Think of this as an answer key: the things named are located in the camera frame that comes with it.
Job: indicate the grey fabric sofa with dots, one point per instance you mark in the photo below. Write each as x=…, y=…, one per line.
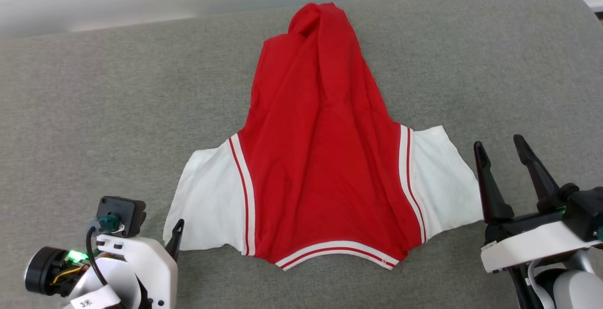
x=118, y=111

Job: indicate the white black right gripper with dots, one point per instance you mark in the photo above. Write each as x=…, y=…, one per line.
x=527, y=245

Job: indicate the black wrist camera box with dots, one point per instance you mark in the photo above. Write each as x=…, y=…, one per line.
x=122, y=212
x=584, y=212

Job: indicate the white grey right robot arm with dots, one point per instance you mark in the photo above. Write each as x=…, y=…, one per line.
x=574, y=285

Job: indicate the red and white basketball jersey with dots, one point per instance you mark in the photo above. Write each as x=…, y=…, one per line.
x=320, y=167

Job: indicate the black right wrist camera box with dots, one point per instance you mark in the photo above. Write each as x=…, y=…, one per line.
x=584, y=212

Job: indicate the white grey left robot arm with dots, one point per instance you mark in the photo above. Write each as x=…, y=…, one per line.
x=47, y=271

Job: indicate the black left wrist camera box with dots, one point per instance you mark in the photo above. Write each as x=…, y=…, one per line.
x=122, y=212

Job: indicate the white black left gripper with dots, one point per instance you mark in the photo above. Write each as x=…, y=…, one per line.
x=155, y=271

